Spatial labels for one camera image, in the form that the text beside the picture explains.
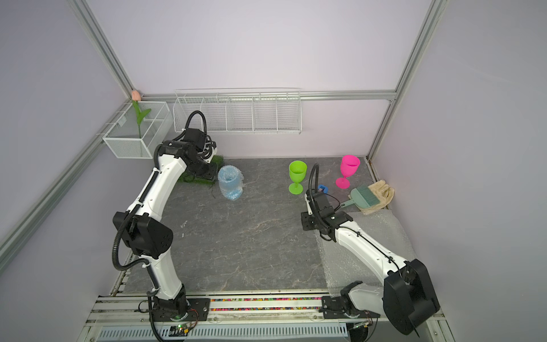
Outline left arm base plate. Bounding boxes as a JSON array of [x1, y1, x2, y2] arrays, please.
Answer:
[[150, 297, 211, 323]]

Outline white wire shelf rack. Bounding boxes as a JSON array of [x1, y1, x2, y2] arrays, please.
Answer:
[[173, 88, 303, 134]]

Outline blue plastic wine glass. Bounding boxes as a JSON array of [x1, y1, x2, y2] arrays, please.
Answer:
[[219, 167, 243, 201]]

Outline pink plastic wine glass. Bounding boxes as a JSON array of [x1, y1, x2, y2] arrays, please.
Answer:
[[336, 155, 360, 189]]

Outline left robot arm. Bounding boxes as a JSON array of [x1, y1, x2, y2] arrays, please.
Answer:
[[112, 111, 219, 301]]

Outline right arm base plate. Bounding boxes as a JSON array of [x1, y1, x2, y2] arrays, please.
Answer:
[[319, 296, 381, 319]]

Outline green artificial grass mat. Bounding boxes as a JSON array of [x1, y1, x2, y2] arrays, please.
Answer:
[[178, 155, 224, 185]]

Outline green dustpan brush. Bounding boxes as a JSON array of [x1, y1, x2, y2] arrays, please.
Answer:
[[340, 185, 380, 209]]

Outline white mesh basket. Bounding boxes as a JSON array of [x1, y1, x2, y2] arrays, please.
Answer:
[[103, 101, 173, 160]]

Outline artificial pink tulip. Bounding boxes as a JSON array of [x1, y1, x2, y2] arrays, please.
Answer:
[[131, 90, 151, 138]]

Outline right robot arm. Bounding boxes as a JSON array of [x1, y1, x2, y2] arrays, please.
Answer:
[[301, 164, 441, 335]]

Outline bubble wrap sheet stack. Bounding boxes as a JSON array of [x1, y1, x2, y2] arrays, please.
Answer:
[[316, 206, 417, 296]]

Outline green plastic wine glass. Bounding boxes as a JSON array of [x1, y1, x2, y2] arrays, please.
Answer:
[[289, 160, 308, 195]]

